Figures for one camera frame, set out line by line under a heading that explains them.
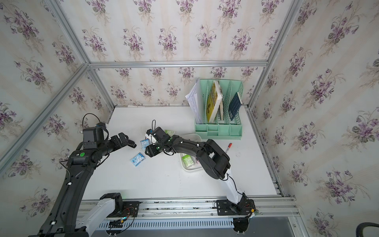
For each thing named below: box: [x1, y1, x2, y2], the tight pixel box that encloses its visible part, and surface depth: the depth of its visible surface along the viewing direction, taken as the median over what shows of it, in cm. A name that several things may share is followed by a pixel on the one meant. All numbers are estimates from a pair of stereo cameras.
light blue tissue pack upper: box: [140, 138, 150, 152], surface depth 97 cm
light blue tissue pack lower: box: [130, 152, 146, 167], surface depth 90 cm
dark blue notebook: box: [228, 91, 243, 121], surface depth 107 cm
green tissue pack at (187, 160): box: [181, 154, 194, 167], surface depth 89 cm
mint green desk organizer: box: [185, 79, 244, 140], surface depth 103 cm
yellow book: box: [206, 80, 224, 124], surface depth 100 cm
